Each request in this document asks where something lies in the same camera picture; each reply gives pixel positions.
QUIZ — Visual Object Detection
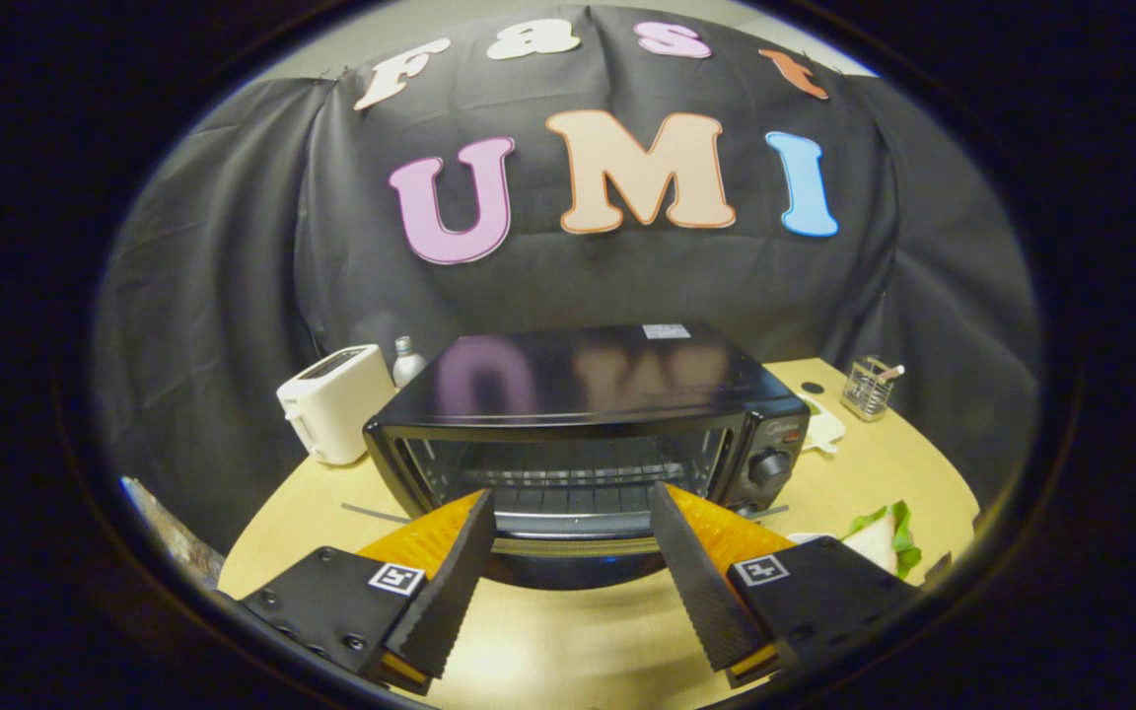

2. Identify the wire mesh utensil holder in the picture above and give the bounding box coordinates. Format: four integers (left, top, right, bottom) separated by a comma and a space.
840, 355, 906, 423

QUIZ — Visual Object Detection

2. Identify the silver bottle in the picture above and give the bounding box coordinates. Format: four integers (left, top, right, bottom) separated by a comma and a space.
391, 335, 428, 389

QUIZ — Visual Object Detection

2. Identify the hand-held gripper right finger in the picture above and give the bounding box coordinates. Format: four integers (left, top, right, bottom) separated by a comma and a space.
647, 480, 924, 690

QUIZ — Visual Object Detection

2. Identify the black toaster oven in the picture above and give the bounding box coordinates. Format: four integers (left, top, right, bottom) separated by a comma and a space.
363, 323, 812, 591

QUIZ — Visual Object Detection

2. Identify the black backdrop cloth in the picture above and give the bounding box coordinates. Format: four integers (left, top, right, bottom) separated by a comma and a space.
95, 5, 1042, 553

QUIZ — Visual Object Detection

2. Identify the white divided dish with beans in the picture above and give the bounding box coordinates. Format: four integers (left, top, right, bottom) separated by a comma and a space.
795, 392, 847, 455

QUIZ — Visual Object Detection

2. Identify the crumpled grey paper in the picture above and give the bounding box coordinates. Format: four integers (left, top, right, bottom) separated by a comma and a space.
120, 477, 224, 591

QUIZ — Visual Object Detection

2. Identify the sandwich with lettuce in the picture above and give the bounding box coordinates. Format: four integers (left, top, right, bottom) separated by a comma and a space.
842, 501, 924, 579

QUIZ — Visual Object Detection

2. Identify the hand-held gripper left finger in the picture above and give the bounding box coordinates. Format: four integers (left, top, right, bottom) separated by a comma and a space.
239, 488, 498, 697

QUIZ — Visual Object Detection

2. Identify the white pop-up toaster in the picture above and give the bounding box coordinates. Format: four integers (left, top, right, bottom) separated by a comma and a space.
276, 344, 397, 466

